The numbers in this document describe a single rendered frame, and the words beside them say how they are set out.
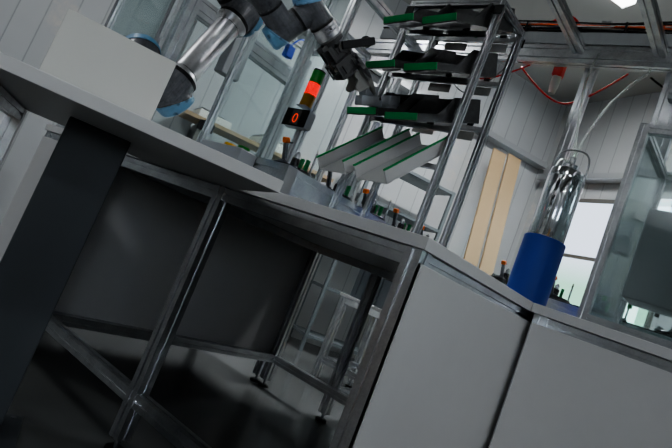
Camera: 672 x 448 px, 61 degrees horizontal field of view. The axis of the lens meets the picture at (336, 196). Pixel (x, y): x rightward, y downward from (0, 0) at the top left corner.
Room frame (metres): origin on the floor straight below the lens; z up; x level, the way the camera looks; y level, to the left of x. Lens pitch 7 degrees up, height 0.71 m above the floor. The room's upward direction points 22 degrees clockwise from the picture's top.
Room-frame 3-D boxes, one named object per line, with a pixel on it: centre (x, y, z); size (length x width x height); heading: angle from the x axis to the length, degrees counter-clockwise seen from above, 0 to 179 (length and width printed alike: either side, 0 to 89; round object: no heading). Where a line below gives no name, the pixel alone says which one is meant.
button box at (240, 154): (1.81, 0.38, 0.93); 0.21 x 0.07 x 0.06; 49
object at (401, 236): (2.26, -0.12, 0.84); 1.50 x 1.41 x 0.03; 49
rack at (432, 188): (1.78, -0.18, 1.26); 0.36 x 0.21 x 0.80; 49
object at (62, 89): (1.56, 0.61, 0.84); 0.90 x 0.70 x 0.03; 22
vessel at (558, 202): (2.13, -0.80, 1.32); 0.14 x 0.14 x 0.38
